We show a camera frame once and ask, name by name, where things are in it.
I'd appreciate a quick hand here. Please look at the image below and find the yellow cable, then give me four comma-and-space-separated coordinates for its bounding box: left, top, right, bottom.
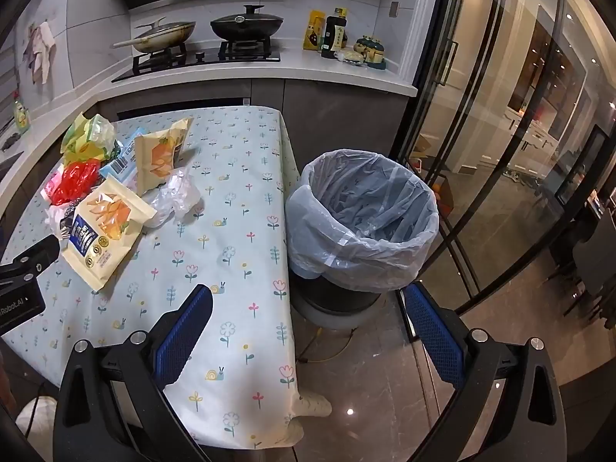
298, 330, 359, 364

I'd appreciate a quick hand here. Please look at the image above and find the trash bin with clear liner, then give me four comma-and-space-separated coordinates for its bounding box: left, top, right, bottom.
285, 151, 440, 311

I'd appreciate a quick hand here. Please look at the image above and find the blue and white packet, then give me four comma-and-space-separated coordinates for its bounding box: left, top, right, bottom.
99, 127, 145, 188

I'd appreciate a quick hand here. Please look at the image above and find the black packet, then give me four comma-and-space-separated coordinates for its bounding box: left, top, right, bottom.
58, 202, 82, 241

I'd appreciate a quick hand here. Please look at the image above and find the dark dining chair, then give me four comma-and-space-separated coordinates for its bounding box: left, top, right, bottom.
549, 212, 616, 318

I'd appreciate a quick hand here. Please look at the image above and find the black wok with lid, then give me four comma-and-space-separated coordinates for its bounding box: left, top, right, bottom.
210, 5, 285, 40

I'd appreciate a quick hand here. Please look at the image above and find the yellow seasoning bag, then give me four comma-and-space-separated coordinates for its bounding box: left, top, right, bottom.
302, 10, 326, 52

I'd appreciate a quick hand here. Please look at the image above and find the floral tablecloth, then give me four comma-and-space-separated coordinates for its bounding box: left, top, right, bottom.
0, 105, 333, 450

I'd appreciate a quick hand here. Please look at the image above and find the pink packet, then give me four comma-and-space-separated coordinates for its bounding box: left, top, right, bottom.
41, 168, 63, 200

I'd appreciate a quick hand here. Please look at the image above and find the green dish soap bottle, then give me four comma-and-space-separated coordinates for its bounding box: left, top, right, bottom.
12, 97, 32, 133

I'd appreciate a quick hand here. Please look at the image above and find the green seasoning jar set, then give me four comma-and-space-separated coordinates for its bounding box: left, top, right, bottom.
353, 35, 387, 70

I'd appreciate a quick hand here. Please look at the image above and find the white carton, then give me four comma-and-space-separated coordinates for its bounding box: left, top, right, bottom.
61, 176, 157, 293

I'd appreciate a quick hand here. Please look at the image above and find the kitchen counter with cabinets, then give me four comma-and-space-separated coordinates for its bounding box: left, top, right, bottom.
0, 41, 418, 232

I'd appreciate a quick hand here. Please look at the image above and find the black gas stove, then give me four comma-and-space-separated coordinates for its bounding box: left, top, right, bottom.
112, 41, 282, 82

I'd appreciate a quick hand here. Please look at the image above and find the orange snack bag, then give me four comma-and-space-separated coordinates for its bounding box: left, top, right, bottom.
134, 116, 194, 196

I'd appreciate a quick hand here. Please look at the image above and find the red plastic bag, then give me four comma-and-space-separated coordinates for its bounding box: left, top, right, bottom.
48, 160, 102, 206

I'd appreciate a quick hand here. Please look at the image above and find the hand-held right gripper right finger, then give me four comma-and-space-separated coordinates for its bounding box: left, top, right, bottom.
403, 281, 569, 462

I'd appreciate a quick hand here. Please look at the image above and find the glass sliding door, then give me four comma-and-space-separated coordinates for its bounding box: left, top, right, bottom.
390, 0, 616, 342

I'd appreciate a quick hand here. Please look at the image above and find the clear plastic bag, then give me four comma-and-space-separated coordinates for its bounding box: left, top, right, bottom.
144, 166, 202, 228

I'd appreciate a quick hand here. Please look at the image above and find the red box of oranges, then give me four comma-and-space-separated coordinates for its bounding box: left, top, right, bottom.
430, 176, 455, 213

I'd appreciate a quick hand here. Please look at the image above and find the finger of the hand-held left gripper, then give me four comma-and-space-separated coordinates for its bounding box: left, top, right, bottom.
0, 236, 63, 286

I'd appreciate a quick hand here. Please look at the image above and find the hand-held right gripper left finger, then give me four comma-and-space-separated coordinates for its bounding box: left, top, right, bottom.
53, 283, 215, 462

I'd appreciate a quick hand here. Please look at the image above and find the frying pan with handle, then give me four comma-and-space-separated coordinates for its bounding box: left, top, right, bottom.
113, 18, 197, 54

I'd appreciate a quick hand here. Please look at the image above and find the hanging kitchen cloth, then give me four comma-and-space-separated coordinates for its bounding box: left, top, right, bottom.
22, 20, 57, 85

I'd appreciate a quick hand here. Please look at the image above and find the green snack bag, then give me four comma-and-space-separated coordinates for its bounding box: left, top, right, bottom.
60, 113, 123, 167

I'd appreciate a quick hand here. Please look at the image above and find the dark soy sauce bottle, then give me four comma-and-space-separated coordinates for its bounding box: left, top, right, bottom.
321, 7, 348, 60

